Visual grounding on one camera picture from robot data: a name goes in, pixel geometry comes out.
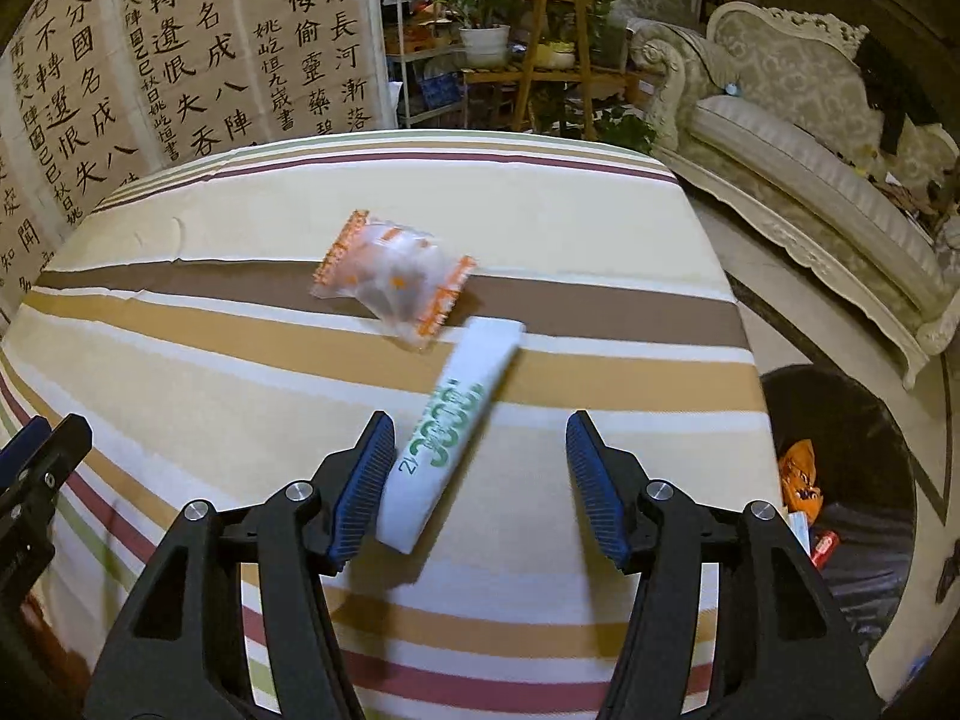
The striped tablecloth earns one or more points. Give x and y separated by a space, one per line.
225 330

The wooden stool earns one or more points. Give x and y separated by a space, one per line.
540 75

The white green toothpaste tube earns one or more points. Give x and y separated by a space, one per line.
450 405

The cream ornate sofa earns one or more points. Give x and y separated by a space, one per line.
787 142

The yellow bowl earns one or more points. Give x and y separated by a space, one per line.
553 56

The green plant in white pot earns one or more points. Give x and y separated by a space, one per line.
484 45

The white metal shelf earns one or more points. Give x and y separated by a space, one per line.
409 82

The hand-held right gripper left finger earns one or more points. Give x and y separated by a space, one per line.
364 480

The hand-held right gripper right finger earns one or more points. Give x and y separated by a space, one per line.
596 487

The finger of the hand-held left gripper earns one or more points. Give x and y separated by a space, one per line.
67 446
19 446

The small leafy floor plant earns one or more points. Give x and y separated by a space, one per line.
626 131

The calligraphy screen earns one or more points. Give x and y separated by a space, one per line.
187 52

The black cloth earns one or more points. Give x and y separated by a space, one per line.
889 82

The clear orange-edged wrapper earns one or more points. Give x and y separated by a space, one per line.
390 270

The orange plastic bag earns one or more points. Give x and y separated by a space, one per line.
799 472

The trash bin with black bag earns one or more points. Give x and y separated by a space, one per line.
862 562

